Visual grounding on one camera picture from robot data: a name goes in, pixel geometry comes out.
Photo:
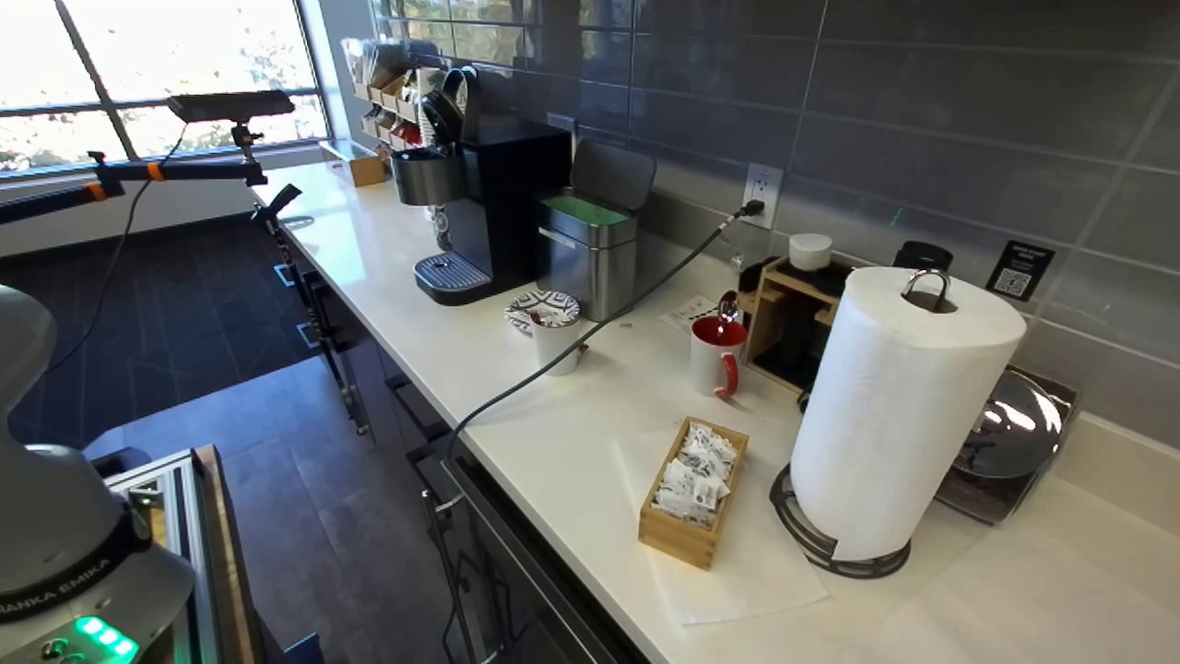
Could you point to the chrome dome on black base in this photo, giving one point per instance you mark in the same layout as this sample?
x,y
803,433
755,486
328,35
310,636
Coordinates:
x,y
1014,428

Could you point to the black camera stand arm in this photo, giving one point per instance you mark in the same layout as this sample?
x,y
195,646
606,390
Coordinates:
x,y
135,170

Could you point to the black coffee machine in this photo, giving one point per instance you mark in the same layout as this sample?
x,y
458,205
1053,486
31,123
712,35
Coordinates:
x,y
517,196

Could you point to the white paper towel roll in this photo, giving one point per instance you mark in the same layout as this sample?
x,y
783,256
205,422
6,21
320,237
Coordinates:
x,y
896,408

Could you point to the small wooden holder box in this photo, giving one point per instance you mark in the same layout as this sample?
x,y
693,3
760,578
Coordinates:
x,y
370,170

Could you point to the small white cup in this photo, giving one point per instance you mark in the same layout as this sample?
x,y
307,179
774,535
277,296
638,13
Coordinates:
x,y
809,254

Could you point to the white sugar packets pile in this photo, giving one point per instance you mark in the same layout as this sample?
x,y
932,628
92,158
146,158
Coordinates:
x,y
693,473

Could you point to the small wooden shelf cabinet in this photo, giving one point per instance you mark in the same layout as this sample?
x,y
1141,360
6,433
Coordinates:
x,y
787,334

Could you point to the open wooden packet box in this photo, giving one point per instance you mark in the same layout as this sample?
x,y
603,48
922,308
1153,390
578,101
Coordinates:
x,y
675,540

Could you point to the aluminium frame robot cart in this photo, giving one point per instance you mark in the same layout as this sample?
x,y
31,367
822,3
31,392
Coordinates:
x,y
187,529

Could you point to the grey hinged bin lid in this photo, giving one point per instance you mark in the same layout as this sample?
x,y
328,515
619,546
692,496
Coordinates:
x,y
615,170

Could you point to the black stereo camera bar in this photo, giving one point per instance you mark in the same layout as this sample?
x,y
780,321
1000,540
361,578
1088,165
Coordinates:
x,y
231,105

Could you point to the steel bin green top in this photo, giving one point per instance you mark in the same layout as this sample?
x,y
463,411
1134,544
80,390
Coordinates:
x,y
592,265

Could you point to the black wall sign plaque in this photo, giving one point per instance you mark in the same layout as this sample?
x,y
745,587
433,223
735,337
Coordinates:
x,y
1020,270

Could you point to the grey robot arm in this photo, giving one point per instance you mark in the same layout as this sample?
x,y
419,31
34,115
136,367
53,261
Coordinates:
x,y
49,518

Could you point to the white wall outlet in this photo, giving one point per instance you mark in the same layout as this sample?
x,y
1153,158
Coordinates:
x,y
764,181

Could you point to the large bright window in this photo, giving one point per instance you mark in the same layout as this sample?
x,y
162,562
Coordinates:
x,y
187,48

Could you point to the dark lower kitchen cabinet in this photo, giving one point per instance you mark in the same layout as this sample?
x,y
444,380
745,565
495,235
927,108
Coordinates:
x,y
370,372

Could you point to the white tub printed lid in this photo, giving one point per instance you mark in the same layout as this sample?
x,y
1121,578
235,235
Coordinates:
x,y
543,321

